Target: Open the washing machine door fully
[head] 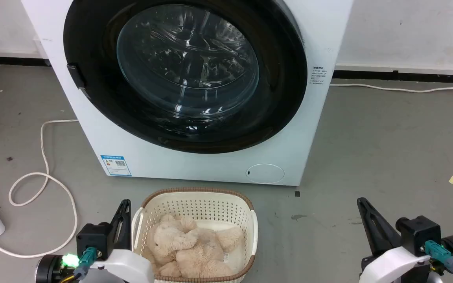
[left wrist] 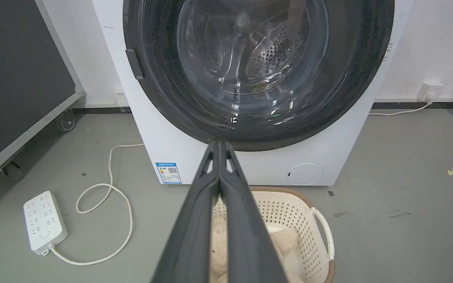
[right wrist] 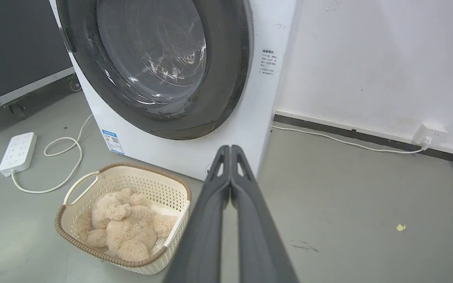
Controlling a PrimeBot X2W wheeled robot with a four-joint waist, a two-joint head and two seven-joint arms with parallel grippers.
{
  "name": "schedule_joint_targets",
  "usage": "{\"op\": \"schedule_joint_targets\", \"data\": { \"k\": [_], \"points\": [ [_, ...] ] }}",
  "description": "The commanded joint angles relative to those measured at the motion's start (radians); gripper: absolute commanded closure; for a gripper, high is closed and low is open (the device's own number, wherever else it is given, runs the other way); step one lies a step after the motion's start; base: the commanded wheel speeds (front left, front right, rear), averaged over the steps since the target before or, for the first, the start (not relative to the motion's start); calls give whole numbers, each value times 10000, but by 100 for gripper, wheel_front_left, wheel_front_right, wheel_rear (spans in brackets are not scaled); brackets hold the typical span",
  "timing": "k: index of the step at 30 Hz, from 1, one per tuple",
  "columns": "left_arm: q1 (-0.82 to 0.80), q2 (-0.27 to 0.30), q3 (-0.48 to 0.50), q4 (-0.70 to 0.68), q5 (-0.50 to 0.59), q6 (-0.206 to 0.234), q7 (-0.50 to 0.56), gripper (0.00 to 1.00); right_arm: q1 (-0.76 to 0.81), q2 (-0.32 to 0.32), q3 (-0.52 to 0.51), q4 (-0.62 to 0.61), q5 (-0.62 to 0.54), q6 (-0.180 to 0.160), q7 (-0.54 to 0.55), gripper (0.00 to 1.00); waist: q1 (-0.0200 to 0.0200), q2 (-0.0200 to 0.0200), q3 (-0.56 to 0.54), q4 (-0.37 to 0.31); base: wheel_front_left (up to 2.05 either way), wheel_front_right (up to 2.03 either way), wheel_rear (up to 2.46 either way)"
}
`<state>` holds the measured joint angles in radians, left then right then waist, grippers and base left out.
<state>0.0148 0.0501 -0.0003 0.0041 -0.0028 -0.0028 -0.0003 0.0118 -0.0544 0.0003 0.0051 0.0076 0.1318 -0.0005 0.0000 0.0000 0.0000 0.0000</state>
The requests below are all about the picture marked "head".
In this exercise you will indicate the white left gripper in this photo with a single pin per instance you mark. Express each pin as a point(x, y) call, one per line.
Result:
point(128, 267)

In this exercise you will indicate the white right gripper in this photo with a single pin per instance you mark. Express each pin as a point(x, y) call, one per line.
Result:
point(395, 267)

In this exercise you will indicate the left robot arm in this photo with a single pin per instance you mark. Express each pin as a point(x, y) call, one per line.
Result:
point(49, 269)

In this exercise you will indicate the white front-load washing machine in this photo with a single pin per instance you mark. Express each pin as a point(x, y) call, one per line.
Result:
point(309, 149)

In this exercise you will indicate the black round glass washer door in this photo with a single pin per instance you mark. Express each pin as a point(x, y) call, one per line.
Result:
point(283, 98)

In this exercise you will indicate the blue energy label sticker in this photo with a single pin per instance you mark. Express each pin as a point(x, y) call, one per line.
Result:
point(115, 165)

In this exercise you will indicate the beige plush teddy bear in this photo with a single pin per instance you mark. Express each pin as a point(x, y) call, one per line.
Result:
point(187, 251)

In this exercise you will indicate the cream perforated laundry basket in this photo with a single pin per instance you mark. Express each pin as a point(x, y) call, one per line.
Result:
point(195, 204)

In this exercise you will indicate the round white filter cover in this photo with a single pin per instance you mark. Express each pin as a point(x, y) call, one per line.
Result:
point(265, 173)

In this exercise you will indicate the small printed text sticker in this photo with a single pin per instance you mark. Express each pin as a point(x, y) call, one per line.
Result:
point(317, 75)

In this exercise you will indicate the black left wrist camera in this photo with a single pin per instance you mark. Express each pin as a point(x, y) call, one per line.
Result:
point(92, 237)

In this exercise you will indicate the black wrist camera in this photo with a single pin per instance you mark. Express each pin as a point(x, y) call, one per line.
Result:
point(419, 232)
point(92, 237)

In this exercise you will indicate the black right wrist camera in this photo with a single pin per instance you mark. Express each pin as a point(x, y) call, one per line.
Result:
point(419, 232)

